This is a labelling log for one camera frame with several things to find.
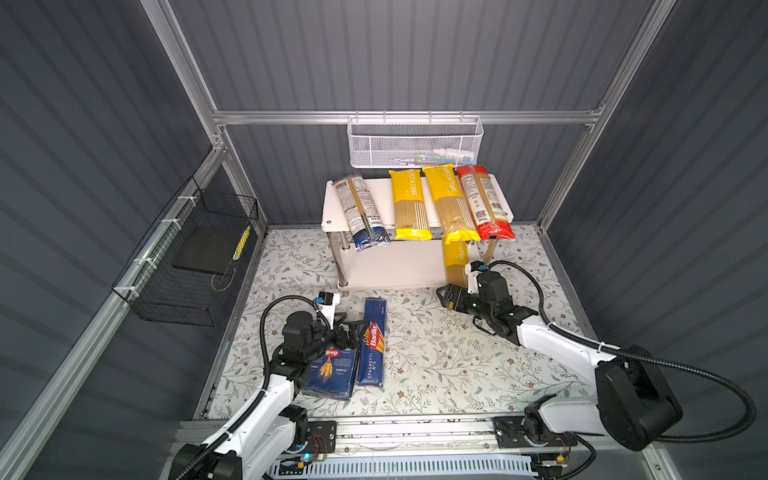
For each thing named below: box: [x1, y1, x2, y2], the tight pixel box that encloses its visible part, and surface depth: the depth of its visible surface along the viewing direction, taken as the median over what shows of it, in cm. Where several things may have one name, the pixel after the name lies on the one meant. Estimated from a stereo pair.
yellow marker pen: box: [232, 225, 251, 261], surface depth 80 cm
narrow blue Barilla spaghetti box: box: [357, 298, 387, 387], surface depth 86 cm
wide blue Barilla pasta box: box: [303, 347, 357, 400], surface depth 79 cm
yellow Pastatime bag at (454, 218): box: [422, 164, 481, 244], surface depth 75 cm
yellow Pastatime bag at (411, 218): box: [389, 169, 432, 241], surface depth 76 cm
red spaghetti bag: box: [457, 165, 516, 241], surface depth 76 cm
